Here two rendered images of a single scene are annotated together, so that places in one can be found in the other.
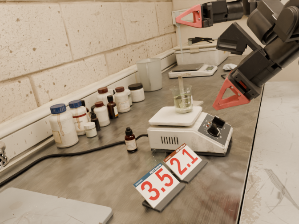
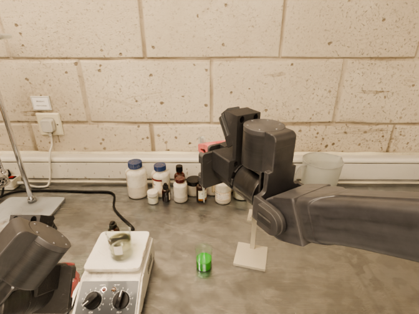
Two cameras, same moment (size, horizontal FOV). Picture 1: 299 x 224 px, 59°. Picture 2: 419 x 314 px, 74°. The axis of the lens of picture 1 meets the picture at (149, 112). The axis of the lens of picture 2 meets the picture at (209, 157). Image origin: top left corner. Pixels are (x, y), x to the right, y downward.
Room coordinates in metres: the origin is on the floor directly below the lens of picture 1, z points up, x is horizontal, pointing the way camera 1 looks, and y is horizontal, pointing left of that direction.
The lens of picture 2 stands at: (0.63, -0.59, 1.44)
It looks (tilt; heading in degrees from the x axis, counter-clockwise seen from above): 25 degrees down; 63
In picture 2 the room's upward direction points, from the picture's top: straight up
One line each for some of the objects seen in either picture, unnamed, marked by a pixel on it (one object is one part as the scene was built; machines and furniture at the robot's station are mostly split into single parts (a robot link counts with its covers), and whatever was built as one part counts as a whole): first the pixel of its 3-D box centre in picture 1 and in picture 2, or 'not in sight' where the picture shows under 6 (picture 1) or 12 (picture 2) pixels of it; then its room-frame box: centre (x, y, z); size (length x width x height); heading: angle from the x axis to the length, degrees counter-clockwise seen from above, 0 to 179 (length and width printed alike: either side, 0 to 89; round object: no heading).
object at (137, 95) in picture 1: (136, 92); not in sight; (1.17, 0.05, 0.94); 0.07 x 0.07 x 0.07
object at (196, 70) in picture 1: (192, 70); not in sight; (1.55, -0.29, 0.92); 0.26 x 0.19 x 0.05; 63
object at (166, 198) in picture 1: (159, 185); not in sight; (0.45, 0.00, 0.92); 0.09 x 0.06 x 0.04; 139
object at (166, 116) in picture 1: (175, 115); (119, 249); (0.67, -0.07, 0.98); 0.12 x 0.12 x 0.01; 63
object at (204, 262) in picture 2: not in sight; (204, 256); (0.85, -0.13, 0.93); 0.04 x 0.04 x 0.06
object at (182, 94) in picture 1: (181, 99); (120, 240); (0.67, -0.09, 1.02); 0.06 x 0.05 x 0.08; 97
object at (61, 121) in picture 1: (62, 125); (136, 177); (0.79, 0.28, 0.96); 0.07 x 0.07 x 0.13
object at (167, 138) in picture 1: (187, 130); (118, 272); (0.66, -0.09, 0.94); 0.22 x 0.13 x 0.08; 63
